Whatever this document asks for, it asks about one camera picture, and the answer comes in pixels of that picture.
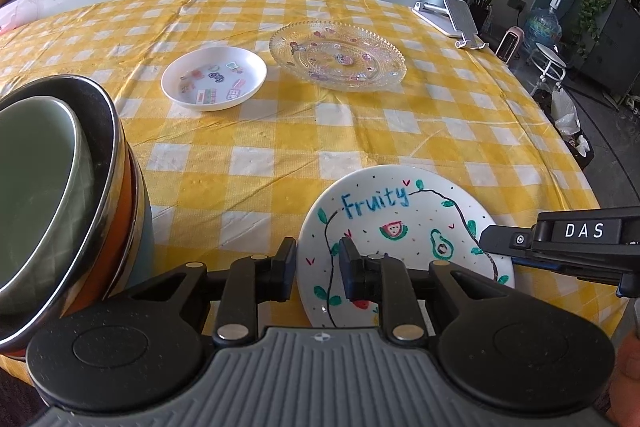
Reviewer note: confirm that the blue water jug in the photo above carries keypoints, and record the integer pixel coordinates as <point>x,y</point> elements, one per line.
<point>542,27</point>

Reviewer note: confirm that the white phone stand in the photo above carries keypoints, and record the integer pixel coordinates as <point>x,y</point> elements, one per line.
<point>425,9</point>

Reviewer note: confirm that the person's right hand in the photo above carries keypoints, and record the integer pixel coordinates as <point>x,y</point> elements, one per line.
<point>629,362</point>

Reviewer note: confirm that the yellow checkered tablecloth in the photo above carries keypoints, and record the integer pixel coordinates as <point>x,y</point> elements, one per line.
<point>250,137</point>

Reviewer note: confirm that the small white sticker plate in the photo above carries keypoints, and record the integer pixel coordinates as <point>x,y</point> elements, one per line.
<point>215,72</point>

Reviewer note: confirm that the waste basket with black bag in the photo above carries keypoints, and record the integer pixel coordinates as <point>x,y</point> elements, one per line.
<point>570,122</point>

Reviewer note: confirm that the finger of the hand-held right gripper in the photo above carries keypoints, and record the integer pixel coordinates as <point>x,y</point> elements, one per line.
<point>555,268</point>
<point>505,241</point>

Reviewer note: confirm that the stack of metal bowls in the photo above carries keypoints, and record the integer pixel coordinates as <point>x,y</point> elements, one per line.
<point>107,167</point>

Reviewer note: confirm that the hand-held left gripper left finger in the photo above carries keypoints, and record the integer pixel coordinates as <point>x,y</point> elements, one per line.
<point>287,268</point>

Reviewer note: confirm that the grey cabinet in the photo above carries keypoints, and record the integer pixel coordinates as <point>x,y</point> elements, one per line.
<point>615,42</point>

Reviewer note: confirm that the white fruit-painted plate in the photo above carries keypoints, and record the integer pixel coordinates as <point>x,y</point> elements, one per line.
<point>400,207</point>

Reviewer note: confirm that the clear glass plate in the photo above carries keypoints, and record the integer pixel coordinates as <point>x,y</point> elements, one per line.
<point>340,57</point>

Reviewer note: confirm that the green ceramic bowl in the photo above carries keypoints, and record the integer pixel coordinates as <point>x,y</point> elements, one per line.
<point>30,187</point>

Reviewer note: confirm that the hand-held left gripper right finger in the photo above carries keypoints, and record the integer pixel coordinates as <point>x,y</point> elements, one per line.
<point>348,268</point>

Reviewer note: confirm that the white round stool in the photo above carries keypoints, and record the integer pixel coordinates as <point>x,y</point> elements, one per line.
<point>549,57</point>

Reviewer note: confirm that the smartphone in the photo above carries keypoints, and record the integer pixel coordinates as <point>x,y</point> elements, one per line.
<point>460,18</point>

